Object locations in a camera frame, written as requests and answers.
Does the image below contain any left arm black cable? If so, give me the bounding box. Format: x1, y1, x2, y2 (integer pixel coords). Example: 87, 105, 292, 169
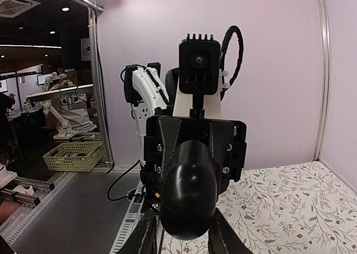
220, 26, 244, 90

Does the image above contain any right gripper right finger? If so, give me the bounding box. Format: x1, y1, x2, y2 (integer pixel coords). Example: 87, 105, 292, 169
208, 208, 253, 254

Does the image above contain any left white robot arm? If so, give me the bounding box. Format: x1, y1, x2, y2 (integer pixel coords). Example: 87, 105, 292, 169
120, 63, 247, 193

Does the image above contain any aluminium front rail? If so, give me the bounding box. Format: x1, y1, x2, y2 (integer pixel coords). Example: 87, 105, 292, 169
108, 181, 165, 254

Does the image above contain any black earbud charging case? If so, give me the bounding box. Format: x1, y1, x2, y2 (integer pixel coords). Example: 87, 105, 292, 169
160, 140, 218, 241

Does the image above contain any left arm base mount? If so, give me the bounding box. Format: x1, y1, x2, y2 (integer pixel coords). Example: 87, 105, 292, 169
127, 180, 161, 213

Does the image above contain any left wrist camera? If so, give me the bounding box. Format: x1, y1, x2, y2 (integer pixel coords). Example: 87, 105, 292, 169
173, 33, 227, 119

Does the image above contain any left aluminium frame post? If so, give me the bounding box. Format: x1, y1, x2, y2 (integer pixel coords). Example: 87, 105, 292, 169
313, 0, 332, 161

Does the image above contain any yellow plastic basket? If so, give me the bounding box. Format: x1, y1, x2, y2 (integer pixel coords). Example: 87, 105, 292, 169
43, 141, 104, 172

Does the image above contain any floral patterned table mat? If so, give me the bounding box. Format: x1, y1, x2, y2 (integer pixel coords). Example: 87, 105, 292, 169
161, 160, 357, 254

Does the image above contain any small white background robot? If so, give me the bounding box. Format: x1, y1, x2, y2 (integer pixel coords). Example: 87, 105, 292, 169
25, 72, 97, 140

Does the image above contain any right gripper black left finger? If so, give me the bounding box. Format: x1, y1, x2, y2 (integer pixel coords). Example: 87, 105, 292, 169
117, 209, 162, 254

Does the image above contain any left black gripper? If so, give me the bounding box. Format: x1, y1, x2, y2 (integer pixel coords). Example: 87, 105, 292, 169
141, 117, 247, 194

